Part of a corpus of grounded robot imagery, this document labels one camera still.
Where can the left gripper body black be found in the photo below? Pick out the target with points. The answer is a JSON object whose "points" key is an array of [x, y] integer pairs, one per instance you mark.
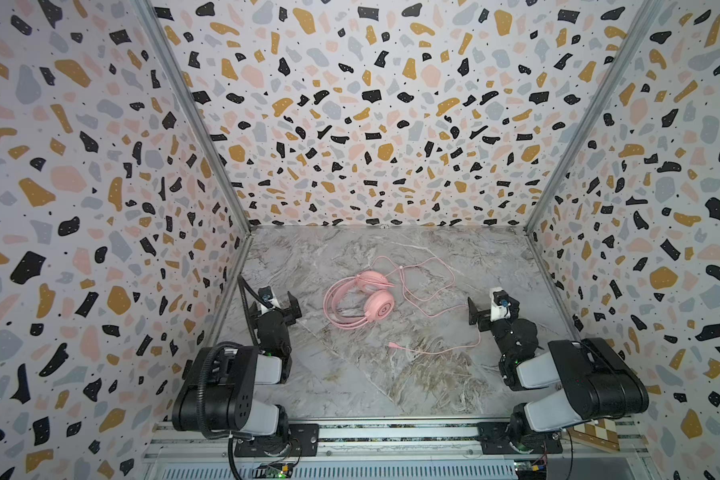
{"points": [[282, 324]]}

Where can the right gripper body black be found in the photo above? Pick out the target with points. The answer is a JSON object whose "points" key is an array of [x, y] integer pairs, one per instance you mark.
{"points": [[489, 315]]}

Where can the pink headphones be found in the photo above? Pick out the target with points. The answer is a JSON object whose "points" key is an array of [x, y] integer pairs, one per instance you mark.
{"points": [[378, 300]]}

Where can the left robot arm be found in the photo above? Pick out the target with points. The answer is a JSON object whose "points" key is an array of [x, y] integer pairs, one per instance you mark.
{"points": [[217, 400]]}

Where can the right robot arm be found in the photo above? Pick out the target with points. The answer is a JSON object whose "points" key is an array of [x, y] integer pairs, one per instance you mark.
{"points": [[593, 382]]}

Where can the left circuit board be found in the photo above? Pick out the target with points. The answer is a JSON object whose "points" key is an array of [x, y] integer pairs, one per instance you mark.
{"points": [[274, 471]]}

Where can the circuit board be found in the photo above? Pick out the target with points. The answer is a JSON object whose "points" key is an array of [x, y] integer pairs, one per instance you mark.
{"points": [[528, 470], [274, 471]]}

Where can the right circuit board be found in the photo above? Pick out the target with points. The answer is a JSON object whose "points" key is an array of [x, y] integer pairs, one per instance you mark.
{"points": [[528, 470]]}

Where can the wooden chessboard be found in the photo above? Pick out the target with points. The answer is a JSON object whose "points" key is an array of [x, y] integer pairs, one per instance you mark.
{"points": [[600, 434]]}

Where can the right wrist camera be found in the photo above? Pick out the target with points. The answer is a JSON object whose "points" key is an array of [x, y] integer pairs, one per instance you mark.
{"points": [[500, 304]]}

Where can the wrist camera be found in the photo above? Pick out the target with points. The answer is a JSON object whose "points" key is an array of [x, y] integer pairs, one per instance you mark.
{"points": [[500, 304], [267, 298]]}

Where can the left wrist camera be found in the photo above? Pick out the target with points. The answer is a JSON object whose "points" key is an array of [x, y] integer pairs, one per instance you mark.
{"points": [[267, 298]]}

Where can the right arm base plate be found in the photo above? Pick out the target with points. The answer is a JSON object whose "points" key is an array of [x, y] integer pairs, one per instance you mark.
{"points": [[500, 438]]}

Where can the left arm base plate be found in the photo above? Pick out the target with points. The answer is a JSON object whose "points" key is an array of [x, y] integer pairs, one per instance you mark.
{"points": [[296, 440]]}

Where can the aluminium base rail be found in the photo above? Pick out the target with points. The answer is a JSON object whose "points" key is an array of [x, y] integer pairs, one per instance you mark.
{"points": [[451, 437]]}

